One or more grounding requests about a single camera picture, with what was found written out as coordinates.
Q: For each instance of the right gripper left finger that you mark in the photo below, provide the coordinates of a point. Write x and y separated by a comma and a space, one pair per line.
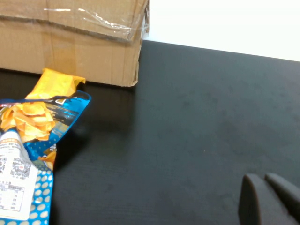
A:
262, 206

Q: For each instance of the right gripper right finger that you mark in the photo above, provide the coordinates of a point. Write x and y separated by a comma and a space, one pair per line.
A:
288, 192

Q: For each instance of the yellow snack packet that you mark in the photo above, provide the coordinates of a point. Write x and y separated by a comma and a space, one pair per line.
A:
54, 84

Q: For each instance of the blue chip bag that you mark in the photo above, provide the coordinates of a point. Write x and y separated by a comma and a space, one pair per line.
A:
35, 117

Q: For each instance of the taped cardboard box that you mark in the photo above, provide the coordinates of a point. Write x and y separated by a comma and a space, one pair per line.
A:
70, 51

